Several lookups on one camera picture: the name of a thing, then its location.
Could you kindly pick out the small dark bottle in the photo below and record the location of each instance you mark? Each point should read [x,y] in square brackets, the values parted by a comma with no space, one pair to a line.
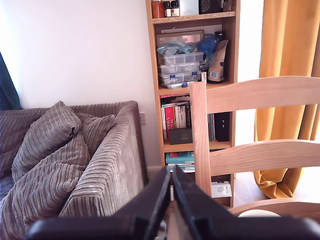
[167,10]
[175,9]

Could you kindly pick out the tall wooden bookshelf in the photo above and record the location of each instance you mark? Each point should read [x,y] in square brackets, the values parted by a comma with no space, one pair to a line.
[153,75]

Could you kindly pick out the brown glass jar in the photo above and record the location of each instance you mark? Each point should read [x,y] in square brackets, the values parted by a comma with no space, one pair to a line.
[228,5]

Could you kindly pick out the black bottle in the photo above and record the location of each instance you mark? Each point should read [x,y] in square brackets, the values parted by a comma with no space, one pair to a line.
[220,35]

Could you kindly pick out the white labelled box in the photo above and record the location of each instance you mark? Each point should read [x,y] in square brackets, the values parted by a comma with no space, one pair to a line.
[221,189]

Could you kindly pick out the dark blue plastic bag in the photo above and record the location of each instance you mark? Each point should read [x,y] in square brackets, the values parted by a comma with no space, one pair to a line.
[208,46]

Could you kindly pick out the pink flat book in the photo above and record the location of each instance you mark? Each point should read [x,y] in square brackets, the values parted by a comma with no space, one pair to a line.
[173,96]

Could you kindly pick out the black speaker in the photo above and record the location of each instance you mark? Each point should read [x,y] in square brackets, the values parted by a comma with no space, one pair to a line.
[222,127]

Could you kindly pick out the red book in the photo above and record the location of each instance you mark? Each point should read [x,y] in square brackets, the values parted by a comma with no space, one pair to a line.
[169,120]

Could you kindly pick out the small black box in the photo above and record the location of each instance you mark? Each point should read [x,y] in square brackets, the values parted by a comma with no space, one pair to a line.
[180,136]

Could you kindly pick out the light wooden ladder-back chair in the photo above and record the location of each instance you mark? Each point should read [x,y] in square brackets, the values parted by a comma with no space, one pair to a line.
[200,130]

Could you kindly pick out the mustard yellow curtain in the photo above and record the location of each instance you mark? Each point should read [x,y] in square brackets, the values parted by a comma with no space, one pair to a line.
[285,45]

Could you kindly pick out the brown paper pouch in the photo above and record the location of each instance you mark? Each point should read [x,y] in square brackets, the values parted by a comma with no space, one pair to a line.
[217,67]

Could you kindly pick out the teal book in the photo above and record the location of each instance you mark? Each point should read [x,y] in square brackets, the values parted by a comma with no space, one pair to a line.
[178,157]

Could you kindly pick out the clear plastic organizer box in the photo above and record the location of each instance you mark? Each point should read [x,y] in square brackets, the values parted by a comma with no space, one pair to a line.
[180,58]
[175,85]
[178,68]
[178,77]

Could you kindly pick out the white wall socket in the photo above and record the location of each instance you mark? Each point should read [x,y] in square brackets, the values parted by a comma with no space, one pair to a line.
[142,118]

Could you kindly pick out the orange jar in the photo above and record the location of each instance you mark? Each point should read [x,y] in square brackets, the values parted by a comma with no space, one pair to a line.
[157,9]

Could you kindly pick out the light blue plastic bag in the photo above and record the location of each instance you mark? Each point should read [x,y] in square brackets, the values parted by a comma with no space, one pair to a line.
[172,48]

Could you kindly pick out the white flat board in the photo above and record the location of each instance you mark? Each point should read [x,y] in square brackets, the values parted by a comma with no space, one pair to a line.
[212,28]

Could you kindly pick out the black box with spiral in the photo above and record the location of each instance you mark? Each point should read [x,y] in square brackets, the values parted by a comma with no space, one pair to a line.
[209,6]

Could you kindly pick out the pale green box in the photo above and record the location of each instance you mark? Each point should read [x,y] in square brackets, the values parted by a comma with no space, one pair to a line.
[189,7]

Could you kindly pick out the teal curtain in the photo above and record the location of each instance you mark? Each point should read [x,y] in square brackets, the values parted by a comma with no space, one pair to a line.
[7,87]

